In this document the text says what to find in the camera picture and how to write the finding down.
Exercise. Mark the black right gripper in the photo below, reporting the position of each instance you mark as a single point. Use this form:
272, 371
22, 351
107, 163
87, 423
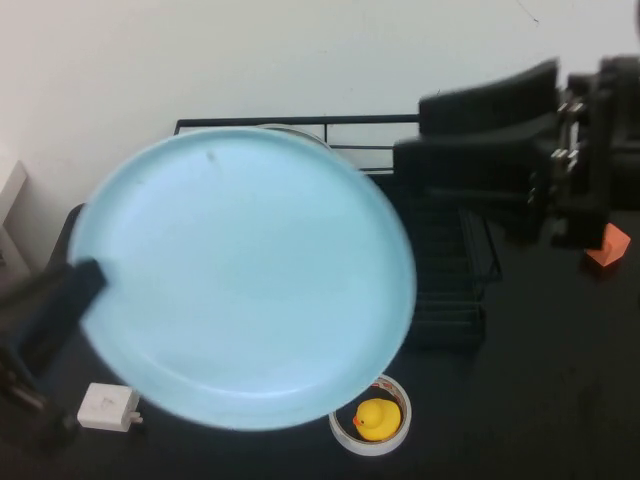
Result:
595, 165

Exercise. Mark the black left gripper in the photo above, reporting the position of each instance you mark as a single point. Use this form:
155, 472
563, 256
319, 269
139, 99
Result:
25, 385

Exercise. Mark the light blue round plate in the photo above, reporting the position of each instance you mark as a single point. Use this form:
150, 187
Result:
240, 280

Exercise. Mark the white plug charger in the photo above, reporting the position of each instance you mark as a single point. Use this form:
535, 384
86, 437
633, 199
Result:
107, 406

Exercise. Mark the white cabinet edge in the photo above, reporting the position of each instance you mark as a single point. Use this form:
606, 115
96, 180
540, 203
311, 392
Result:
12, 185

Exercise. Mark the orange cube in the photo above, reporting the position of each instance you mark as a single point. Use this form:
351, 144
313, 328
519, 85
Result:
612, 250

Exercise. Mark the black drip tray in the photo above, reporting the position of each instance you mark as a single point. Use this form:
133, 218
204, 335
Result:
450, 335

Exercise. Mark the yellow rubber duck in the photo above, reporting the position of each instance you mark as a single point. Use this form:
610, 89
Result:
377, 420

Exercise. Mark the white tape roll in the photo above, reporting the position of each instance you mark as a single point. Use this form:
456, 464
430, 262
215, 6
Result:
340, 435

